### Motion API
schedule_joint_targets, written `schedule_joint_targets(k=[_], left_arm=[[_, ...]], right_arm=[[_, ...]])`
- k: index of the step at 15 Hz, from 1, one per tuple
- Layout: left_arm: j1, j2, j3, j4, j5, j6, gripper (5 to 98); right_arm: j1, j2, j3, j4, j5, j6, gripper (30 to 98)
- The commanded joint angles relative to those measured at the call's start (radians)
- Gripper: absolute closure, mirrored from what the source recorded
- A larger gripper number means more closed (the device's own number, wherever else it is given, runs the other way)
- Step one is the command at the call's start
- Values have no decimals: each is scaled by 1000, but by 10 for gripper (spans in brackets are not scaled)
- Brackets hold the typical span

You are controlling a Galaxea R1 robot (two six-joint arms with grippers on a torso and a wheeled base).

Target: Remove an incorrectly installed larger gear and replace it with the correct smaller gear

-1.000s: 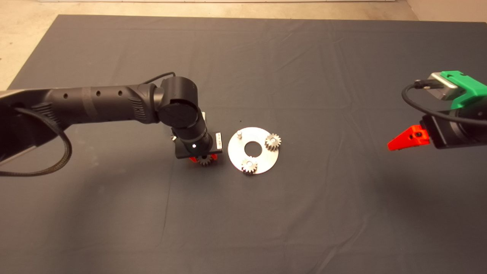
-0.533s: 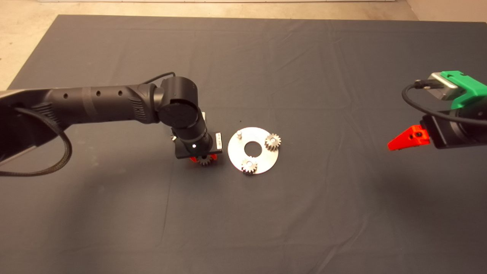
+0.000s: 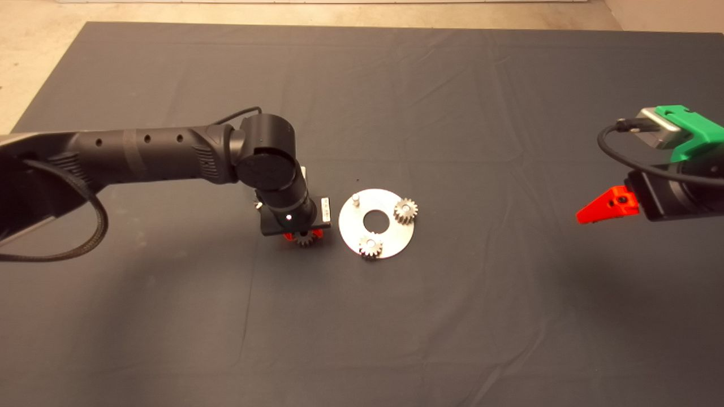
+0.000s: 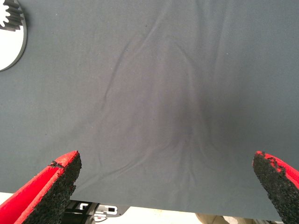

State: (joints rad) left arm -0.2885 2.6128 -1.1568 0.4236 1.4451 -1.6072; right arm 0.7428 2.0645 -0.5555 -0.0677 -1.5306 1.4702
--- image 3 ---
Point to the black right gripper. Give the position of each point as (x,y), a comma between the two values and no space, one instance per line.
(690,203)

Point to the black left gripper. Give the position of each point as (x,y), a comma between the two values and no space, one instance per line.
(283,223)

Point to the small steel gear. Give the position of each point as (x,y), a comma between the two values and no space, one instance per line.
(371,250)
(306,241)
(406,213)

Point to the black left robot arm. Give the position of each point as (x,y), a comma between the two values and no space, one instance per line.
(141,155)

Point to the round metal plate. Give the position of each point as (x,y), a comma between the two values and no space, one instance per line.
(396,237)

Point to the dark grey table cloth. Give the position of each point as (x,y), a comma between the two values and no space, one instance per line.
(452,311)

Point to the silver right camera box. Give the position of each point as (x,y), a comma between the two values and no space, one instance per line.
(659,129)

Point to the green right camera mount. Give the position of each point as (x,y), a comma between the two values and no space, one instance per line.
(698,133)

